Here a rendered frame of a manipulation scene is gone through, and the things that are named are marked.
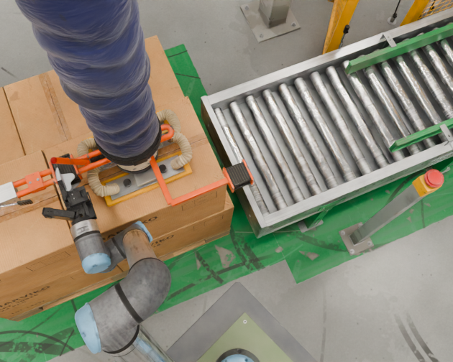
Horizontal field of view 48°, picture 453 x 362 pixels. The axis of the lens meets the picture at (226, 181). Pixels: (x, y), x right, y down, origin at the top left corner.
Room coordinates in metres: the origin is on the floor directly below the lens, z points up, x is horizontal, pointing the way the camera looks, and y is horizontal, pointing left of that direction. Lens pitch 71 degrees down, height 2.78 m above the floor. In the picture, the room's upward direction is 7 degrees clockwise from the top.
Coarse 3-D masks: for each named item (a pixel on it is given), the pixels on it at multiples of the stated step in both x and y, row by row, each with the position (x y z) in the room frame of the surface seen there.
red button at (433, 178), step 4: (428, 172) 0.74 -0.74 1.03; (432, 172) 0.74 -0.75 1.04; (436, 172) 0.74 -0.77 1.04; (440, 172) 0.74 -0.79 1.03; (424, 176) 0.72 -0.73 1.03; (428, 176) 0.72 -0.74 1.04; (432, 176) 0.72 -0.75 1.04; (436, 176) 0.73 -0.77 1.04; (440, 176) 0.73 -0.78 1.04; (428, 180) 0.71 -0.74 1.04; (432, 180) 0.71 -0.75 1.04; (436, 180) 0.71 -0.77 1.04; (440, 180) 0.71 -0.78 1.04; (428, 184) 0.69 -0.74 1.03; (432, 184) 0.69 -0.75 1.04; (436, 184) 0.69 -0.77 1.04; (440, 184) 0.70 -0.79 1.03
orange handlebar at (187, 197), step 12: (168, 132) 0.75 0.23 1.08; (84, 156) 0.61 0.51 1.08; (96, 156) 0.62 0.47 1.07; (84, 168) 0.57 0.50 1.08; (156, 168) 0.60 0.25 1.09; (24, 180) 0.50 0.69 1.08; (36, 180) 0.50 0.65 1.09; (48, 180) 0.51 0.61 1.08; (24, 192) 0.45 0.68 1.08; (168, 192) 0.52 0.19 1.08; (192, 192) 0.53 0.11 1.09; (204, 192) 0.54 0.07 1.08; (168, 204) 0.48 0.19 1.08
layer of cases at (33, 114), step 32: (160, 64) 1.35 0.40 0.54; (0, 96) 1.06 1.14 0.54; (32, 96) 1.08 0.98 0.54; (64, 96) 1.10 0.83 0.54; (160, 96) 1.17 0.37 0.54; (0, 128) 0.89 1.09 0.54; (32, 128) 0.92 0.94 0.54; (64, 128) 0.94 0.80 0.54; (0, 160) 0.73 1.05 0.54; (192, 224) 0.55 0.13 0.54; (224, 224) 0.64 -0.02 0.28; (64, 288) 0.22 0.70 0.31
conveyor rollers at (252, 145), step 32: (384, 64) 1.51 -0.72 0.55; (416, 64) 1.54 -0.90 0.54; (288, 96) 1.25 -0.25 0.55; (320, 96) 1.29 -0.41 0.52; (384, 96) 1.32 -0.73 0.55; (416, 96) 1.36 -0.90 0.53; (224, 128) 1.04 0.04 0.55; (288, 128) 1.08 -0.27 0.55; (320, 128) 1.11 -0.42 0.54; (384, 128) 1.15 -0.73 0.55; (416, 128) 1.18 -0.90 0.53; (256, 160) 0.90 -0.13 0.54; (320, 160) 0.94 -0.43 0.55; (384, 160) 0.98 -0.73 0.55; (256, 192) 0.73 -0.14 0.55; (320, 192) 0.77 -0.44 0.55
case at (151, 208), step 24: (192, 120) 0.87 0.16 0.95; (72, 144) 0.70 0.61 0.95; (192, 144) 0.77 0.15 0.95; (192, 168) 0.67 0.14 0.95; (216, 168) 0.68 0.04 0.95; (216, 192) 0.61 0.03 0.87; (96, 216) 0.43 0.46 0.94; (120, 216) 0.45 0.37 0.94; (144, 216) 0.46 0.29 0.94; (168, 216) 0.50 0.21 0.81; (192, 216) 0.56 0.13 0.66
